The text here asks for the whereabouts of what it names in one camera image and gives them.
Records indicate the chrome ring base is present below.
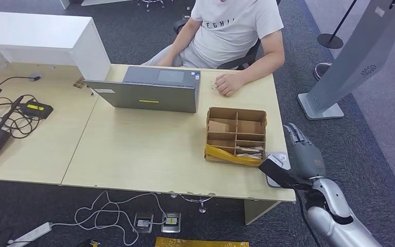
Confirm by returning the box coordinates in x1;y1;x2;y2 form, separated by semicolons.
314;62;333;81

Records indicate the cardboard divider box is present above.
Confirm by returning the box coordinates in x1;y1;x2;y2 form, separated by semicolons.
204;107;267;168

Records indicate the chrome desk foot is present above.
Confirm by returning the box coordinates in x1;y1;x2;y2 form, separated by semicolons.
170;193;215;214

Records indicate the black adapter with yellow label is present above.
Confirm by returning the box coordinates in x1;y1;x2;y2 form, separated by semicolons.
20;100;55;119

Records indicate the white counter shelf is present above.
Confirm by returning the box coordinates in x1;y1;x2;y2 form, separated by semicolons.
0;11;112;81

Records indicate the grey card reader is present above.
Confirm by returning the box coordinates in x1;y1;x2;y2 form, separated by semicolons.
265;151;292;188

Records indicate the black stanchion pole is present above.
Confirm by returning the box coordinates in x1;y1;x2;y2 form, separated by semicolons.
317;0;359;49

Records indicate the white power cable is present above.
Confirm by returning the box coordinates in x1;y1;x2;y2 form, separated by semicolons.
49;190;171;246

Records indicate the grey kiosk stand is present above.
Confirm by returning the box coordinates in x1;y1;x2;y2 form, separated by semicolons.
297;0;395;120

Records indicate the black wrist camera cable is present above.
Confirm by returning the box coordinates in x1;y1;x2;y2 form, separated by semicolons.
294;189;322;247

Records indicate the beige desk leg panel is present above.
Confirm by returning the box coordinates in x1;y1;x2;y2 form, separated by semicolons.
244;200;282;226

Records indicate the thin black cable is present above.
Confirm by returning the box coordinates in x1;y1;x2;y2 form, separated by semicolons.
0;75;42;102

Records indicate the grey laptop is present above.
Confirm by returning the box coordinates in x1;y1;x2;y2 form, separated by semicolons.
83;65;202;114

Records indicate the metal floor socket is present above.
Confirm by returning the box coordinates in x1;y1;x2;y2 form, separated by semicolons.
160;213;182;234
133;211;154;234

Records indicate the person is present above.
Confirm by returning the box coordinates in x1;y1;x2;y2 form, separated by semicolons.
141;0;286;97

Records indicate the white power strip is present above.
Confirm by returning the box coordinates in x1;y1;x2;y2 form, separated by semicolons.
7;221;53;247

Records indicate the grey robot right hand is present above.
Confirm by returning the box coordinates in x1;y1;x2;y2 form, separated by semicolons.
283;122;326;180

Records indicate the coiled black cable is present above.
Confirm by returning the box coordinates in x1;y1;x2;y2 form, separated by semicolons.
0;95;43;139

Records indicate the yellow taped package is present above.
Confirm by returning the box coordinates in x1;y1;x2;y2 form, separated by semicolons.
155;237;250;247

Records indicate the person's left hand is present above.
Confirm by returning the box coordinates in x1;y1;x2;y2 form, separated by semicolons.
215;72;246;97

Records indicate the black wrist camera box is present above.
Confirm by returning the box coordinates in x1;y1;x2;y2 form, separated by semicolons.
259;155;312;190

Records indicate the white furniture base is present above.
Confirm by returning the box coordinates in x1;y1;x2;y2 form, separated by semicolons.
58;0;137;10

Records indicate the chrome chair base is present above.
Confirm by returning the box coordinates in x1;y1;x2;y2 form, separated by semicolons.
136;0;167;12

